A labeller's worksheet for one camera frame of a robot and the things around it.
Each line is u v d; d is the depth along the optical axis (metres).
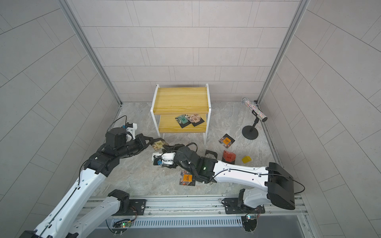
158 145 0.68
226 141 0.95
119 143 0.55
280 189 0.40
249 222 0.67
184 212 0.71
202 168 0.54
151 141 0.69
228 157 0.87
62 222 0.38
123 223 0.65
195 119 0.87
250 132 0.98
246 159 0.86
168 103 0.74
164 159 0.54
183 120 0.87
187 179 0.80
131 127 0.66
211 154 0.88
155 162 0.53
